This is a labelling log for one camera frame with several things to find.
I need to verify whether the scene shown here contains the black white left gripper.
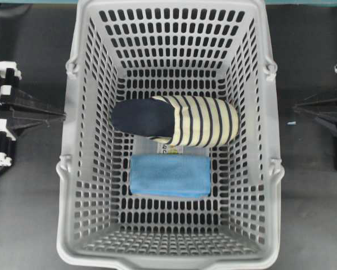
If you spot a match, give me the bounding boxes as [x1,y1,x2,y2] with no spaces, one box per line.
[0,61,65,166]

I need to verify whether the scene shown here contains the grey plastic shopping basket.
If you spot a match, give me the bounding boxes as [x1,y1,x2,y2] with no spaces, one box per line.
[56,1,284,269]

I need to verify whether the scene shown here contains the folded blue cloth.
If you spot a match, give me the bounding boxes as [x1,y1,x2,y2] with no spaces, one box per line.
[129,154,211,199]

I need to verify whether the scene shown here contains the navy cream striped slipper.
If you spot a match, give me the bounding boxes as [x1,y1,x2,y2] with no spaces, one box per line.
[111,96,239,148]

